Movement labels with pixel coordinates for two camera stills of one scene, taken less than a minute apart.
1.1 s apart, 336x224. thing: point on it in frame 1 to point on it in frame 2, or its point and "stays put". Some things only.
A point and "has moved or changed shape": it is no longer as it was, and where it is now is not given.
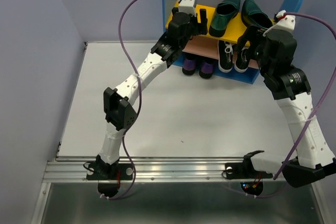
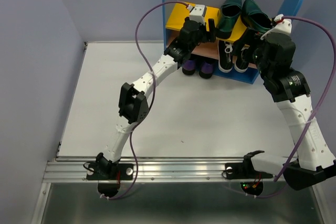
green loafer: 252,15 stays put
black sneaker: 241,61 stays put
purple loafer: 206,70 stays put
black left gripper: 199,28 to 209,35
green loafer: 226,11 has moved or changed shape
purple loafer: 189,67 stays put
